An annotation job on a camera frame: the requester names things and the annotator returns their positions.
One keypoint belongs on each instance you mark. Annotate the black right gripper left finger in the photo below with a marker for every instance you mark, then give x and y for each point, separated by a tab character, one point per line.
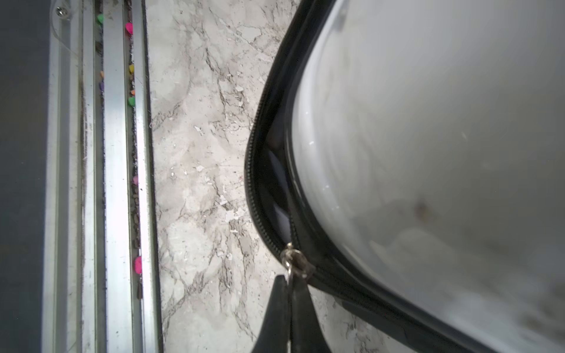
275	330

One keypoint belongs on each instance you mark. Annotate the space print kids suitcase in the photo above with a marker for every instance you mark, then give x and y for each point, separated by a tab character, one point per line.
414	152

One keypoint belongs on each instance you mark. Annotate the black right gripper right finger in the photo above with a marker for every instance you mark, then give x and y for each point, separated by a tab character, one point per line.
306	335

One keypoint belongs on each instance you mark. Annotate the silver zipper pull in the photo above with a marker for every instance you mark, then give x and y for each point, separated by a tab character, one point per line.
296	263

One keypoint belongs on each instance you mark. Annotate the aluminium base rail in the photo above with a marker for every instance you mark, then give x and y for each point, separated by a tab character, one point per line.
100	278

